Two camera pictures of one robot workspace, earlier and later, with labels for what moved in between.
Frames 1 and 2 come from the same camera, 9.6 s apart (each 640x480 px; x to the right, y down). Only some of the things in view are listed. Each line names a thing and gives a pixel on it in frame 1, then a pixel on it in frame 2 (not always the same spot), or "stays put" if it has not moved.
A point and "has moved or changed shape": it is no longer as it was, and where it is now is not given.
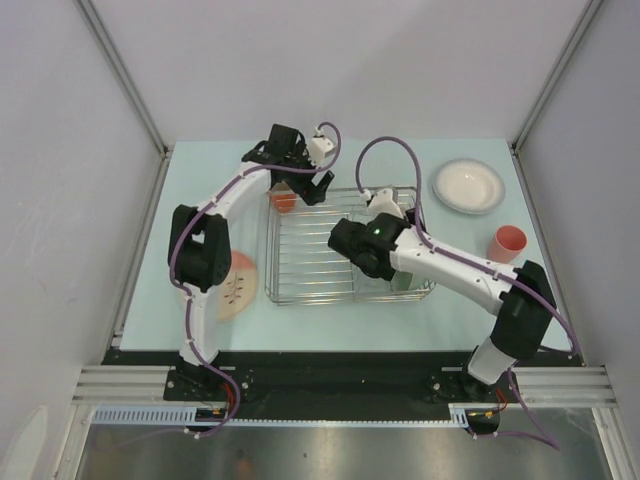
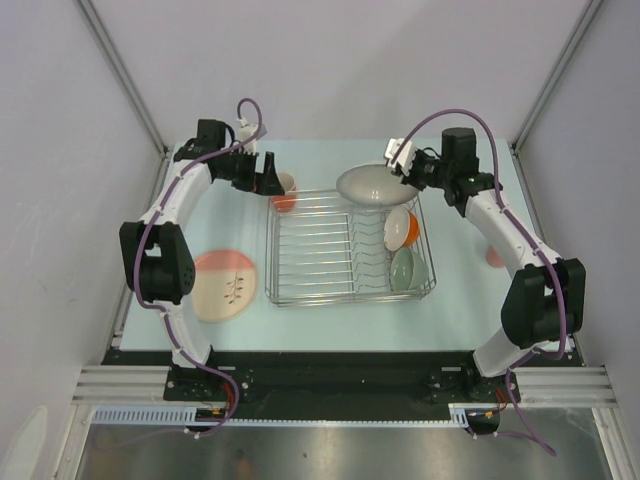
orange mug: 283,197 stays put
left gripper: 311,193 -> 264,183
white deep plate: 469,185 has moved or changed shape
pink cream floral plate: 232,299 stays put
